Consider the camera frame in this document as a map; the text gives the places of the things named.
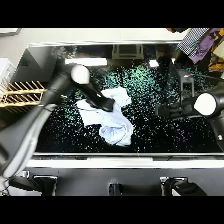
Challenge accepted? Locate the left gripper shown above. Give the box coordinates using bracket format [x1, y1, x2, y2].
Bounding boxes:
[86, 88, 116, 113]

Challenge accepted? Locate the light blue shirt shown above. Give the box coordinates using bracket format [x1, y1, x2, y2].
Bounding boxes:
[75, 86, 136, 148]

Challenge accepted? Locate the wooden rack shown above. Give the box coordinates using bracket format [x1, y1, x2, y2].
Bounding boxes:
[0, 80, 48, 108]

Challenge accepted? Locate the checked garment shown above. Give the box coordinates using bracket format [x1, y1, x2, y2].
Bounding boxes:
[176, 28, 210, 56]

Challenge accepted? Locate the purple garment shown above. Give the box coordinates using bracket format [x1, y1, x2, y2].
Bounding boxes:
[188, 28, 224, 65]

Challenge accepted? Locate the orange garment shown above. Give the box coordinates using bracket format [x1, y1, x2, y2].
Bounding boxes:
[208, 28, 224, 80]

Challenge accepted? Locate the silver frame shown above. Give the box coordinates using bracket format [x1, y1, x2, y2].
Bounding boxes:
[0, 152, 224, 197]

